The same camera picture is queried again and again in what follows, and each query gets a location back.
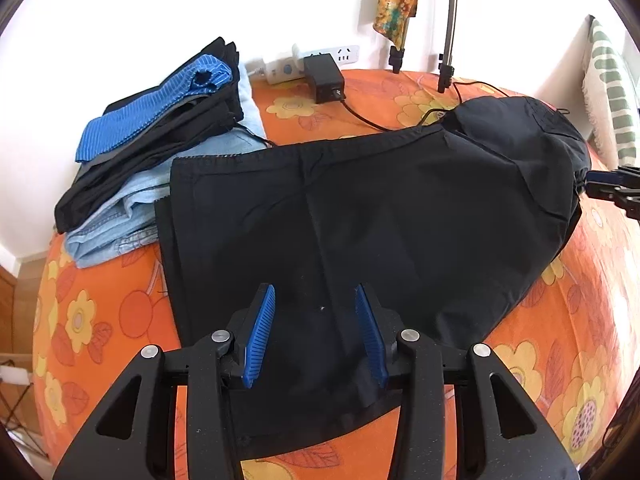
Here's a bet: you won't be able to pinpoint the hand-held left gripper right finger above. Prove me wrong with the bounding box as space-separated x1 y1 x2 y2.
353 283 582 480

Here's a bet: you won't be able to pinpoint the orange patterned hanging cloth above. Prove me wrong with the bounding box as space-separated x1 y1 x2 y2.
372 0 431 47

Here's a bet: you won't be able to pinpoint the black cable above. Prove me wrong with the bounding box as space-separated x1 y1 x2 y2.
339 78 568 133

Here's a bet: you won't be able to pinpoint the black folded garments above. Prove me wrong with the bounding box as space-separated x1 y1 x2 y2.
54 36 271 234

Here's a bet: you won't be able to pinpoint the white wall socket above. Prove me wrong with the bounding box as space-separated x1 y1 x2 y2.
306 45 361 66

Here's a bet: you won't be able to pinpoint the green striped white towel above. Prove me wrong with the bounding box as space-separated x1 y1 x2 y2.
581 15 640 167

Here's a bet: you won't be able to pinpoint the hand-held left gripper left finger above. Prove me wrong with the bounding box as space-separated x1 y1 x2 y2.
52 283 277 480

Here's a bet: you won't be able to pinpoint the white power strip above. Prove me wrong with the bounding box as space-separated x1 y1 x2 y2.
247 44 307 87

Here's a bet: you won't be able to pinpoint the orange floral bedsheet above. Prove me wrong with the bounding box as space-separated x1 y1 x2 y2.
31 66 640 480

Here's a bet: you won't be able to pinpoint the black power adapter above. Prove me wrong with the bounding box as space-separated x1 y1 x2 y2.
303 53 347 104

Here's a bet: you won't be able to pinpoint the grey tripod stand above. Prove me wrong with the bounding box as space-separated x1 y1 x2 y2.
387 0 482 94

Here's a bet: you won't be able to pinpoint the black pants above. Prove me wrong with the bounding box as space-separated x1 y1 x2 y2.
154 96 593 461

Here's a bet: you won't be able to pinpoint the light blue folded jeans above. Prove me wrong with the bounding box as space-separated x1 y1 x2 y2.
66 60 272 269

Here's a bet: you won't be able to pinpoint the blue striped folded garment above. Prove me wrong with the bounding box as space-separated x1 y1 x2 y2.
75 55 236 164

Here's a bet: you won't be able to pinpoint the white folding frame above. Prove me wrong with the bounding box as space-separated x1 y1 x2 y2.
0 354 34 434

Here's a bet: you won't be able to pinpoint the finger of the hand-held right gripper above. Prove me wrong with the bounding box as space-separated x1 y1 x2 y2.
586 165 640 187
586 182 640 220

